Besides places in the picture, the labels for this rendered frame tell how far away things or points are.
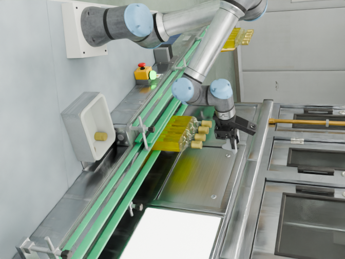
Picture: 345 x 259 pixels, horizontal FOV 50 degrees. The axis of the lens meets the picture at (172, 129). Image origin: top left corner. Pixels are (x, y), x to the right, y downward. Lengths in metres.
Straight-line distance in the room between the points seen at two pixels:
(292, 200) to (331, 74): 6.38
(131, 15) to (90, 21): 0.16
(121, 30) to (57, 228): 0.73
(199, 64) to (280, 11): 6.25
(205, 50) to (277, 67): 6.61
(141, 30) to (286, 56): 6.48
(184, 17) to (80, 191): 0.76
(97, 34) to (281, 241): 1.01
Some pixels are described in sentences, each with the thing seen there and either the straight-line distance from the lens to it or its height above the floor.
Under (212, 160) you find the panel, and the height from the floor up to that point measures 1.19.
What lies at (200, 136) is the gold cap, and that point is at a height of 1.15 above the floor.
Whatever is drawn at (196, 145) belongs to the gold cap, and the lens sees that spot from 1.63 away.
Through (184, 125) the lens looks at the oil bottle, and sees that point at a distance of 1.74.
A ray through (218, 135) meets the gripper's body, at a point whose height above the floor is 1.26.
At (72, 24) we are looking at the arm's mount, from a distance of 1.44.
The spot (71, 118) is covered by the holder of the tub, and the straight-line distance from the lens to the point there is 1.41.
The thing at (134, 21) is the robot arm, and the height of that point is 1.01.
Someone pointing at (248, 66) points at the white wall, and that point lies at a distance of 7.90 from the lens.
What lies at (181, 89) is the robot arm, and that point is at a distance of 1.24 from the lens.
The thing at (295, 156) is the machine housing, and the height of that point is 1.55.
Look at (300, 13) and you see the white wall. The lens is 7.45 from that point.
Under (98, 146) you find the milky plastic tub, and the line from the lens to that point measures 1.55.
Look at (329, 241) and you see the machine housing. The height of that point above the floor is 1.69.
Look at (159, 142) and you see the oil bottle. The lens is 1.66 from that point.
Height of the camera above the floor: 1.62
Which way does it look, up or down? 21 degrees down
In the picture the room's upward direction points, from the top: 93 degrees clockwise
